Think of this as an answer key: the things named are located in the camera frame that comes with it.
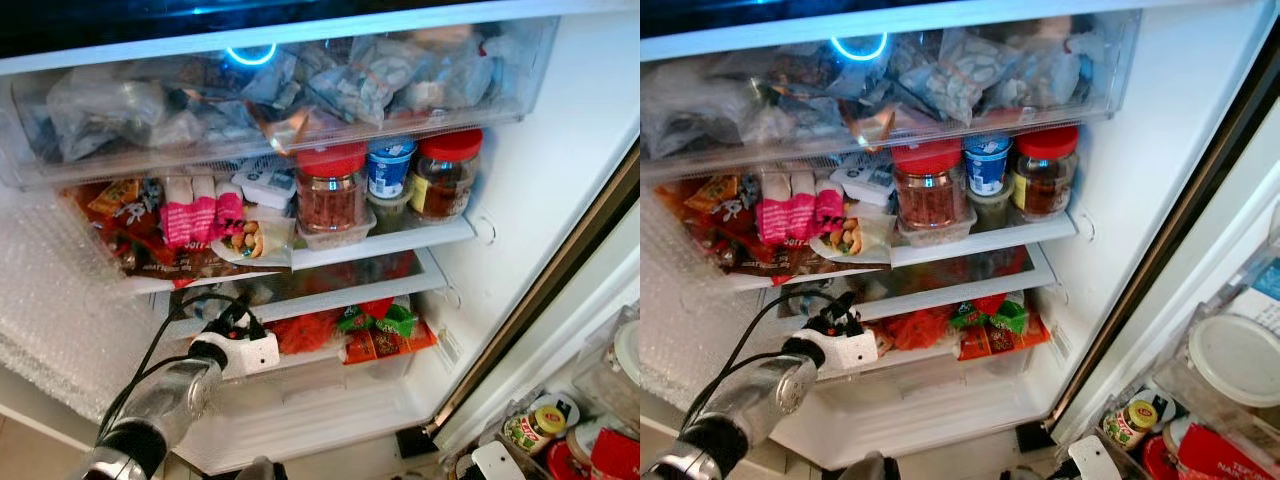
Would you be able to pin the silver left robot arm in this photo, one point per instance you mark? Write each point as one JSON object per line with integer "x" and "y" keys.
{"x": 165, "y": 405}
{"x": 755, "y": 400}

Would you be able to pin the long glass fridge shelf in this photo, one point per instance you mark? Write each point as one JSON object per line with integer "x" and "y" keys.
{"x": 960, "y": 285}
{"x": 340, "y": 290}

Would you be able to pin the short white fridge shelf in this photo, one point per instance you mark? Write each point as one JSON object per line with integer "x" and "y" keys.
{"x": 410, "y": 240}
{"x": 1010, "y": 238}

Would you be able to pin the clear plastic fridge drawer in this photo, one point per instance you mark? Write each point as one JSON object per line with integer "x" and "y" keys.
{"x": 1110, "y": 90}
{"x": 30, "y": 150}

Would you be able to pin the red mesh bag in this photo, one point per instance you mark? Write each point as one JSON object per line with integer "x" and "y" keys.
{"x": 915, "y": 328}
{"x": 305, "y": 335}

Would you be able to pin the brown and red flat packet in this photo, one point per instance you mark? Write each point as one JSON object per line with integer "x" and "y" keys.
{"x": 190, "y": 262}
{"x": 790, "y": 260}

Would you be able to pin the wrapped plate of food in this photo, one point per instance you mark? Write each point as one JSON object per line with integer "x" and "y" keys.
{"x": 850, "y": 240}
{"x": 255, "y": 240}

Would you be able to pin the pink and white packet pack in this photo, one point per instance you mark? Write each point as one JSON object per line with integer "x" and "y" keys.
{"x": 795, "y": 212}
{"x": 195, "y": 215}

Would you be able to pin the clear plastic food container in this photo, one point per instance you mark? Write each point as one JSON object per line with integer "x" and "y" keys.
{"x": 935, "y": 238}
{"x": 335, "y": 240}

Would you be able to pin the white crisper drawer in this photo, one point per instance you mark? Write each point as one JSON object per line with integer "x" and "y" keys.
{"x": 330, "y": 410}
{"x": 930, "y": 405}

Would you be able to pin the white plastic tub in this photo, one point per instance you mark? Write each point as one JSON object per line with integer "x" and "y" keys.
{"x": 865, "y": 182}
{"x": 265, "y": 185}

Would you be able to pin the green food packet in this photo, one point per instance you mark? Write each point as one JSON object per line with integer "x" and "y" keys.
{"x": 385, "y": 320}
{"x": 1000, "y": 315}

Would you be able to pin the dark packet with white print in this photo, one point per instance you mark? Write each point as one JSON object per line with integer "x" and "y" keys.
{"x": 738, "y": 208}
{"x": 140, "y": 212}

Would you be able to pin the silver robot left leg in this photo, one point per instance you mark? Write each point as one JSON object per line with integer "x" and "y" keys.
{"x": 260, "y": 470}
{"x": 870, "y": 468}

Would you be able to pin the orange food packet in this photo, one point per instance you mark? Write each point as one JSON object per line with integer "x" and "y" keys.
{"x": 390, "y": 345}
{"x": 1000, "y": 340}

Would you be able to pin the red lid jar, reddish contents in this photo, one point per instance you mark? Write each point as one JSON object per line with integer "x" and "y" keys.
{"x": 928, "y": 192}
{"x": 331, "y": 195}

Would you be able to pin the orange snack packet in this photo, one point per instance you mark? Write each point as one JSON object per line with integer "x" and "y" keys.
{"x": 113, "y": 197}
{"x": 710, "y": 193}

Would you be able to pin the clear bubble wrap sheet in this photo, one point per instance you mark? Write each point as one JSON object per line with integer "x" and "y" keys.
{"x": 60, "y": 300}

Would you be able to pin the small green glass jar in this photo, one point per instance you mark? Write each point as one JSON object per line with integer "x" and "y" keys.
{"x": 390, "y": 212}
{"x": 990, "y": 210}

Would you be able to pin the clear bag with orange contents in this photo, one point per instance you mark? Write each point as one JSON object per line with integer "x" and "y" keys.
{"x": 295, "y": 128}
{"x": 880, "y": 125}

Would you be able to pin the black refrigerator foot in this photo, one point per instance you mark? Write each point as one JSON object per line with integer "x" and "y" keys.
{"x": 415, "y": 441}

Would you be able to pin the blue and white cup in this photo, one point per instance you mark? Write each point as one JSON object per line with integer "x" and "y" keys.
{"x": 390, "y": 168}
{"x": 988, "y": 165}

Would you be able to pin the large round white lid container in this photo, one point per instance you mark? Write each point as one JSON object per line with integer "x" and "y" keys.
{"x": 1235, "y": 360}
{"x": 628, "y": 352}

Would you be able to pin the large clear plastic food bag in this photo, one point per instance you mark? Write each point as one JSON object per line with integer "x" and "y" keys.
{"x": 700, "y": 110}
{"x": 110, "y": 115}

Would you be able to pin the clear door bin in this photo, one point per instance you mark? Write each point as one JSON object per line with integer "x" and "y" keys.
{"x": 1185, "y": 400}
{"x": 600, "y": 370}

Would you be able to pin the red lid jar, yellow label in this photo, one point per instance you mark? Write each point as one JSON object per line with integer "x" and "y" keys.
{"x": 1046, "y": 175}
{"x": 447, "y": 180}

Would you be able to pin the refrigerator door with bins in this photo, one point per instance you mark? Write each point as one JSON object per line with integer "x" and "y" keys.
{"x": 590, "y": 290}
{"x": 1210, "y": 200}

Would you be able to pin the red printed package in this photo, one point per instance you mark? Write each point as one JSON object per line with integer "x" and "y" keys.
{"x": 1225, "y": 455}
{"x": 615, "y": 455}

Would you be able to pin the clear bag of pale pieces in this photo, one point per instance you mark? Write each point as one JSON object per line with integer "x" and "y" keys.
{"x": 955, "y": 75}
{"x": 360, "y": 80}

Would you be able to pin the jar with yellow green label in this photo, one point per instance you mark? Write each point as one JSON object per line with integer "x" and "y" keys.
{"x": 1130, "y": 425}
{"x": 533, "y": 430}

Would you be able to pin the round red lid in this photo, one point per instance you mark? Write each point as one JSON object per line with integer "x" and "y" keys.
{"x": 565, "y": 462}
{"x": 1160, "y": 460}

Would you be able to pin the white refrigerator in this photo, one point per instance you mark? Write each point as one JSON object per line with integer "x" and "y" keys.
{"x": 540, "y": 160}
{"x": 1150, "y": 150}

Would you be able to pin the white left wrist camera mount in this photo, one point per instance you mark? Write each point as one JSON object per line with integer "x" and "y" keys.
{"x": 248, "y": 355}
{"x": 850, "y": 352}

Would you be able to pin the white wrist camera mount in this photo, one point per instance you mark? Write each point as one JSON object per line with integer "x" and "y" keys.
{"x": 1092, "y": 460}
{"x": 850, "y": 352}
{"x": 248, "y": 355}
{"x": 500, "y": 462}

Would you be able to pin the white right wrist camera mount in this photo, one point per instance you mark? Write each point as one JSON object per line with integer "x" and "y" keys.
{"x": 1092, "y": 460}
{"x": 500, "y": 462}

